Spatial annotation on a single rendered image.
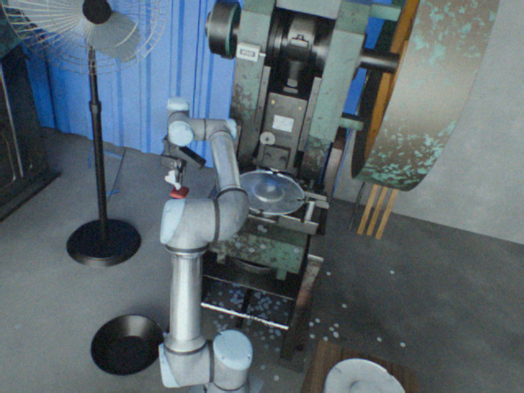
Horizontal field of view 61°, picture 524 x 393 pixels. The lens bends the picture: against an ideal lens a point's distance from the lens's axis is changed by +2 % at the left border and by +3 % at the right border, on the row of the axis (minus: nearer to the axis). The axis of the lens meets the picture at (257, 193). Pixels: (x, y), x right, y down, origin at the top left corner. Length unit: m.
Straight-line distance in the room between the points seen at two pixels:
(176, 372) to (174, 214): 0.44
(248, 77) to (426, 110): 0.61
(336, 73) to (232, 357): 0.93
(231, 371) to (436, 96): 0.92
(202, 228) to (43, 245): 1.63
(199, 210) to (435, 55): 0.71
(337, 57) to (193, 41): 1.59
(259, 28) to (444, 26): 0.56
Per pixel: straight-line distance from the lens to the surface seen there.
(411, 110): 1.25
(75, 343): 2.21
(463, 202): 3.30
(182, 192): 1.71
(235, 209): 1.17
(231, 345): 1.34
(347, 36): 1.47
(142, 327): 2.18
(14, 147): 2.89
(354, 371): 1.76
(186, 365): 1.31
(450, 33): 1.25
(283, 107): 1.61
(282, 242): 1.73
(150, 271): 2.45
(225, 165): 1.31
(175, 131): 1.42
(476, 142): 3.09
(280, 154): 1.66
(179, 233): 1.15
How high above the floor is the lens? 1.76
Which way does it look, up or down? 35 degrees down
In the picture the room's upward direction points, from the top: 10 degrees clockwise
